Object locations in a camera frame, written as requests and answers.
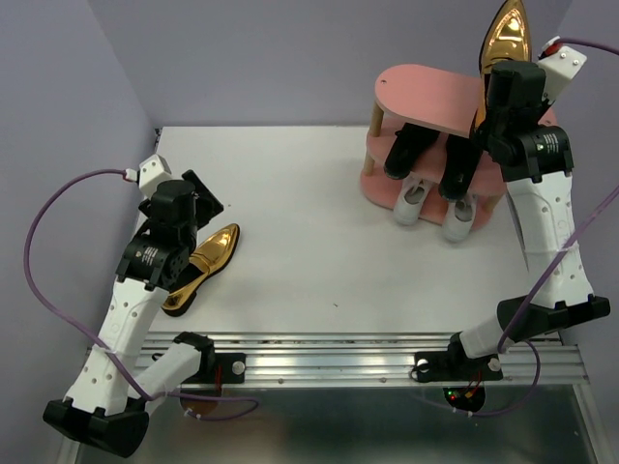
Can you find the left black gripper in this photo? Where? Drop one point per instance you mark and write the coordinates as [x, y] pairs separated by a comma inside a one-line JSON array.
[[208, 205]]

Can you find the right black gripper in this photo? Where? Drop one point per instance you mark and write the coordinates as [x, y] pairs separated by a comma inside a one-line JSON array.
[[546, 106]]

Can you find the gold shoe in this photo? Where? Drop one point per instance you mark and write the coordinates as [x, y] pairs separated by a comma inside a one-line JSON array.
[[507, 38], [209, 259]]

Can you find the black sneaker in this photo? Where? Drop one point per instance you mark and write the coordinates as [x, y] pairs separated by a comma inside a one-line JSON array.
[[462, 159], [411, 142]]

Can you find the white sneaker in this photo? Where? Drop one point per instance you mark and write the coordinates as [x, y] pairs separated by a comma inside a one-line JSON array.
[[459, 218], [412, 196]]

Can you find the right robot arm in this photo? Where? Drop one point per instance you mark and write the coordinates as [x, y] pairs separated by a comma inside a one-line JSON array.
[[537, 165]]

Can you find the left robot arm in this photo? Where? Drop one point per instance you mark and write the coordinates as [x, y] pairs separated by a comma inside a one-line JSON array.
[[109, 406]]

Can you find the pink three-tier shoe shelf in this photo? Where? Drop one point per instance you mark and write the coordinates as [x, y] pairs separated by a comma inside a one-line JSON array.
[[438, 100]]

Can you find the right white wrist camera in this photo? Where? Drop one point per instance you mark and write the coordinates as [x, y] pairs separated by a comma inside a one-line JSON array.
[[560, 64]]

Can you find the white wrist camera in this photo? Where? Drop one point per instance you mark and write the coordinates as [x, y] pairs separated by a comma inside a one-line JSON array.
[[560, 64], [151, 173]]

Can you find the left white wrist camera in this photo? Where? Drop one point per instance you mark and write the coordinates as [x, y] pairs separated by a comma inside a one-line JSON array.
[[151, 173]]

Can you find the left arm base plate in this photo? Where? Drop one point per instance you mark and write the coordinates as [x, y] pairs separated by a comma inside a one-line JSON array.
[[221, 369]]

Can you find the aluminium mounting rail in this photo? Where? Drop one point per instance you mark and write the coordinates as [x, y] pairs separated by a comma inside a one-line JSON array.
[[355, 360]]

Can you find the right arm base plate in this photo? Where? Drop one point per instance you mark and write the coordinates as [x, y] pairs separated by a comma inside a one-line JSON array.
[[437, 366]]

